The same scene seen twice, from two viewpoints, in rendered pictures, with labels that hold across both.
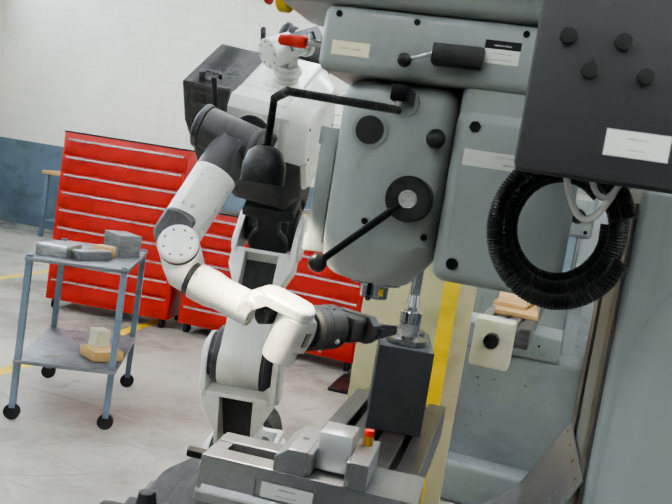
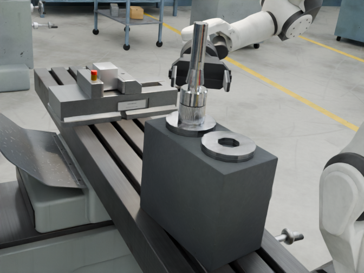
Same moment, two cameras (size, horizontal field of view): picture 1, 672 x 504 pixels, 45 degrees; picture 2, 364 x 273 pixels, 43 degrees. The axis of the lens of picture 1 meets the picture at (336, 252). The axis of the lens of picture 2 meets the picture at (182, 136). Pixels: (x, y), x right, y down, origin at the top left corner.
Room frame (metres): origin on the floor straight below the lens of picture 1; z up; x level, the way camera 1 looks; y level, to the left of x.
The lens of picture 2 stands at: (2.31, -0.70, 1.47)
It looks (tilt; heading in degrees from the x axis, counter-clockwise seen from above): 25 degrees down; 138
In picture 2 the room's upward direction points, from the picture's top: 6 degrees clockwise
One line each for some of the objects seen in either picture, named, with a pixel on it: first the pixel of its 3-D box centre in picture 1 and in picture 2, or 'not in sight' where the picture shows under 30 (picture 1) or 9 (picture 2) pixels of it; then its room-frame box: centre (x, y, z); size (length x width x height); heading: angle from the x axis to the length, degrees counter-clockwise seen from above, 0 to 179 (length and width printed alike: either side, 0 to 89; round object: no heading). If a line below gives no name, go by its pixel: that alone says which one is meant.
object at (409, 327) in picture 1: (409, 326); (192, 106); (1.75, -0.19, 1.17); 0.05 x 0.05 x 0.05
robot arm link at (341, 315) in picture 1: (337, 327); (199, 67); (1.59, -0.03, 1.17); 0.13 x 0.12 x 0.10; 49
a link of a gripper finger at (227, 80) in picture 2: not in sight; (228, 82); (1.70, -0.04, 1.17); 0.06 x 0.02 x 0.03; 139
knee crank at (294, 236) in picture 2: not in sight; (278, 239); (1.60, 0.41, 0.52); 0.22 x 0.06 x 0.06; 77
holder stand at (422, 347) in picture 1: (399, 375); (202, 181); (1.80, -0.19, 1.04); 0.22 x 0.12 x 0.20; 177
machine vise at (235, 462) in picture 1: (314, 473); (114, 92); (1.25, -0.02, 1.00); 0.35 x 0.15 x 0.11; 79
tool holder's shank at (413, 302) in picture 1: (416, 286); (197, 56); (1.75, -0.19, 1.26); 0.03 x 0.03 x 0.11
